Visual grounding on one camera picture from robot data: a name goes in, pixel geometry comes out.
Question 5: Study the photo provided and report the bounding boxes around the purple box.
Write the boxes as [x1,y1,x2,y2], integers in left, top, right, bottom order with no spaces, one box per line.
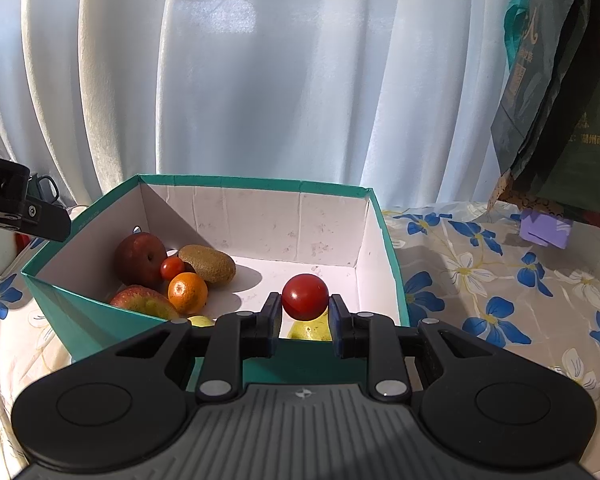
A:
[520,208,575,250]

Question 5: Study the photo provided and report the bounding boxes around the brown kiwi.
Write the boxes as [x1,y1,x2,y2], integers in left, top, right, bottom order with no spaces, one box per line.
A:
[178,245,237,286]

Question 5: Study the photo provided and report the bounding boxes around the orange mandarin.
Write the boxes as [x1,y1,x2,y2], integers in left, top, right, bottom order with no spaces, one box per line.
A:
[168,272,208,313]

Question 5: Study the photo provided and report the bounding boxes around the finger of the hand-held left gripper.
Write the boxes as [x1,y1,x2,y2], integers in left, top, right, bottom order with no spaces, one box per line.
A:
[0,199,72,242]

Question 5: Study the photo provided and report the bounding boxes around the white curtain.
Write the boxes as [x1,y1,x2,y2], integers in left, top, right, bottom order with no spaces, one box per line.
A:
[0,0,531,211]

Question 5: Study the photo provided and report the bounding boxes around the grey-green paper bag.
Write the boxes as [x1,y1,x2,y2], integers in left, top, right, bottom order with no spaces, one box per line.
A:
[490,0,596,176]

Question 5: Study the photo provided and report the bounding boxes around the floral tablecloth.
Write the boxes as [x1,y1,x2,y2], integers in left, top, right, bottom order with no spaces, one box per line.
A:
[0,200,600,480]

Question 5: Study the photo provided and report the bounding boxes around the red cherry tomato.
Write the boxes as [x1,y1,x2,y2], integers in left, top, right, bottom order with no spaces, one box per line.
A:
[282,273,330,320]
[161,256,185,281]

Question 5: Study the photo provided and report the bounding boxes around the yellow pear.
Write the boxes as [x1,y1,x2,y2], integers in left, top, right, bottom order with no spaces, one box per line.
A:
[286,310,332,342]

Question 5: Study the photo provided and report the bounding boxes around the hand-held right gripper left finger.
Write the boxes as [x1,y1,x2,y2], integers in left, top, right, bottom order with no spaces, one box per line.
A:
[112,292,282,403]

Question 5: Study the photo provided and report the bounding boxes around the dark green gift bag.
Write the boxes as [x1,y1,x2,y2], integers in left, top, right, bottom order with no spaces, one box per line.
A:
[530,0,600,228]

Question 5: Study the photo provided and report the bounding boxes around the green-red apple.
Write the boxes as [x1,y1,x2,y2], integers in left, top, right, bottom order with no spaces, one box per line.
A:
[110,285,181,321]

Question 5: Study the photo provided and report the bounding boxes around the dark green mug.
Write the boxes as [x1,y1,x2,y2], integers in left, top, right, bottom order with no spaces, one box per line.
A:
[27,174,60,206]

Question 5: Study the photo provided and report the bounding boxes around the red apple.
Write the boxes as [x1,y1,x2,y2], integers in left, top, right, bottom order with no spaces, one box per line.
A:
[115,234,168,286]

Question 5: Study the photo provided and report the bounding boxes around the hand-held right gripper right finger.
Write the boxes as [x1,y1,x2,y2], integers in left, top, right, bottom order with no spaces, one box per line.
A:
[329,294,486,403]

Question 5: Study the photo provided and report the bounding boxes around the teal cardboard box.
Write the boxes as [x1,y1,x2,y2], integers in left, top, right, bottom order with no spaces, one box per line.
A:
[21,174,411,391]

